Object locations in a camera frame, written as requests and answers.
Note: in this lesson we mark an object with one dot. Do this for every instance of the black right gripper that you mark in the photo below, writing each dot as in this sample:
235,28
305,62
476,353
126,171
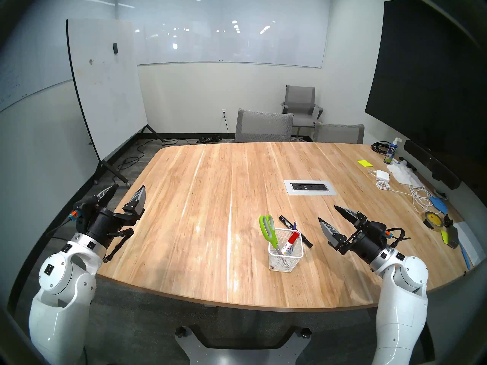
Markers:
363,246

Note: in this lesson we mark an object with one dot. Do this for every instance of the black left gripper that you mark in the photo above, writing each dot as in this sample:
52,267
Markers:
102,223

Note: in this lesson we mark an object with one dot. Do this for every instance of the red capped white marker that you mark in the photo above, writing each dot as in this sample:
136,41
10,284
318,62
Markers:
292,238

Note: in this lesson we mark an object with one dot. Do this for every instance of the black permanent marker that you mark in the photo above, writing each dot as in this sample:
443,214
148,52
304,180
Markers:
285,220

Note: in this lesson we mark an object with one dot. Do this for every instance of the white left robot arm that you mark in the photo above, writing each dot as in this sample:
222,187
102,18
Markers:
61,292

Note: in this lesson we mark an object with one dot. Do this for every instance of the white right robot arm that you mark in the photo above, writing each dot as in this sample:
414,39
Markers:
399,311

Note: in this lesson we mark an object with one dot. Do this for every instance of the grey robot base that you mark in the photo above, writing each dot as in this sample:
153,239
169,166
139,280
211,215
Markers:
243,354

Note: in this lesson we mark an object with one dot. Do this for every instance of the blue pen on paper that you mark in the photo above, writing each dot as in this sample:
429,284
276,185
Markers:
465,256

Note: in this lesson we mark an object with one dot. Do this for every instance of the grey table power outlet box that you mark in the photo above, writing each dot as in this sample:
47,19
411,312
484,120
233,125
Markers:
310,187

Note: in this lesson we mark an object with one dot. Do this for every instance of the white power adapter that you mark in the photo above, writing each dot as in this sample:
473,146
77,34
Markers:
382,175

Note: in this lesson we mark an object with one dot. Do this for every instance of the yellow sticky note pad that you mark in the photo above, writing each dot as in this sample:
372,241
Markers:
365,163

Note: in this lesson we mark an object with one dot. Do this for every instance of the white crumpled tissue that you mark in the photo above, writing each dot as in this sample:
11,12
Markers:
403,174

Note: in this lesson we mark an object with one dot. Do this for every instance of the whiteboard cleaner spray bottle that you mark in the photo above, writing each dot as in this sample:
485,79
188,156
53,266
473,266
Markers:
391,153

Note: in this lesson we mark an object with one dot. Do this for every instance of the grey mesh office chair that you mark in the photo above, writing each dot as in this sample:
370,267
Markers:
262,126
338,134

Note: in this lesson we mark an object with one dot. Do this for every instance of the black and yellow tape roll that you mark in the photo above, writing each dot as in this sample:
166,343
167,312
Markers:
434,219

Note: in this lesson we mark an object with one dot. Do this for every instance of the blue flat plastic item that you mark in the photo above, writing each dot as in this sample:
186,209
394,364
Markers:
439,204

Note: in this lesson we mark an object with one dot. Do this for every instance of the yellow note flag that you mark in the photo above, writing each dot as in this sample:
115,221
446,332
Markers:
444,237

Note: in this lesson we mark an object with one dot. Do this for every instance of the small black clip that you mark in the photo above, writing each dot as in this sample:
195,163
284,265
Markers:
448,220

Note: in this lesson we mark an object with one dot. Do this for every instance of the black video sound bar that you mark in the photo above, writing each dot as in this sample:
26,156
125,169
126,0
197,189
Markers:
430,162

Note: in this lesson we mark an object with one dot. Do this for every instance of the dark grey eraser block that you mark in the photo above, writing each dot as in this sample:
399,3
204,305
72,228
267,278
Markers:
454,238

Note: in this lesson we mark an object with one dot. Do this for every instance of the mobile whiteboard on stand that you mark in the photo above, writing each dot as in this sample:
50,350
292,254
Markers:
106,83

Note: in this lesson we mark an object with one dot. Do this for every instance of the white paper sheet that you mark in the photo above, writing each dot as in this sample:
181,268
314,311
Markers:
471,242

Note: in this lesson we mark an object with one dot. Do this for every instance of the grey office chair with armrests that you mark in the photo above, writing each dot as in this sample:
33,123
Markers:
300,98

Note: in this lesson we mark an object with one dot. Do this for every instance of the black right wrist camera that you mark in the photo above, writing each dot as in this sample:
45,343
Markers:
376,230

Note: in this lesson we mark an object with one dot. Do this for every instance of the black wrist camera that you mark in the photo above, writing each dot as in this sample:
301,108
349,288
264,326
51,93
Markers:
376,230
84,208

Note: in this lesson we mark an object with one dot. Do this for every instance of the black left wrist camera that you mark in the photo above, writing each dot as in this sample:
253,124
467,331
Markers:
84,208

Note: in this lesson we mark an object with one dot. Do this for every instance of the wall whiteboard with writing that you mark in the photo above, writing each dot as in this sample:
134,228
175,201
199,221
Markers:
23,83

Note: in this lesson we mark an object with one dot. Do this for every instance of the large black wall screen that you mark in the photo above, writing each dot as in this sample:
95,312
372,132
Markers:
426,83

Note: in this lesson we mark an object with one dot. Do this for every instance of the wide glass wall whiteboard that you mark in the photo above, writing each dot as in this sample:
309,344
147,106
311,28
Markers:
228,45

